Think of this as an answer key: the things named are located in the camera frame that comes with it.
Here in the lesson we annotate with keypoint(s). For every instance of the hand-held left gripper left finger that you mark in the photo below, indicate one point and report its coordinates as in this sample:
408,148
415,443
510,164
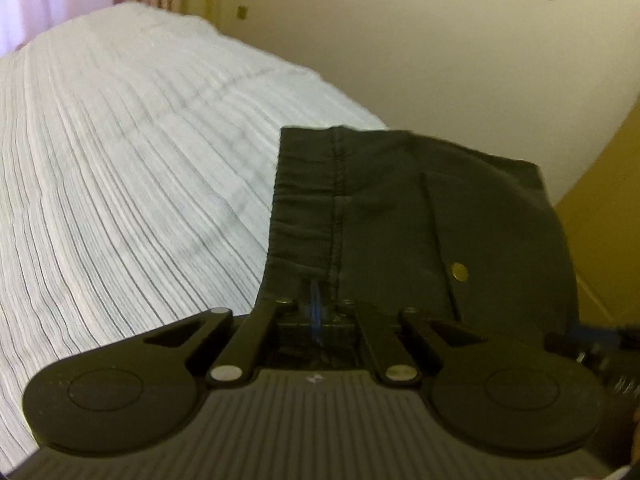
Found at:
280,312

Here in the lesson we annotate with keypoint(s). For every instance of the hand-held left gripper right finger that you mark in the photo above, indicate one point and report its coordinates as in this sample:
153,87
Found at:
350,312

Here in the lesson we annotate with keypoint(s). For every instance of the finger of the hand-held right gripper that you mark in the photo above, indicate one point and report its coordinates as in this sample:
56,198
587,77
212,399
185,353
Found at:
590,336

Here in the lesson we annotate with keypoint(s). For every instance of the black pants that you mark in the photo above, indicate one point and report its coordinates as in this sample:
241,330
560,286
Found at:
390,210

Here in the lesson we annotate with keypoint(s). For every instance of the bed with striped cover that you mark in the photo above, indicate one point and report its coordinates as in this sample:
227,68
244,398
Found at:
125,160

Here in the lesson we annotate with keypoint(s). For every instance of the pink curtain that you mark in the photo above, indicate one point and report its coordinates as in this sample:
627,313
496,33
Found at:
50,0

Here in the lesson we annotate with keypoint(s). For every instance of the small dark wall plate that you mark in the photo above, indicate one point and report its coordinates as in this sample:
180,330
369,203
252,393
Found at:
242,12

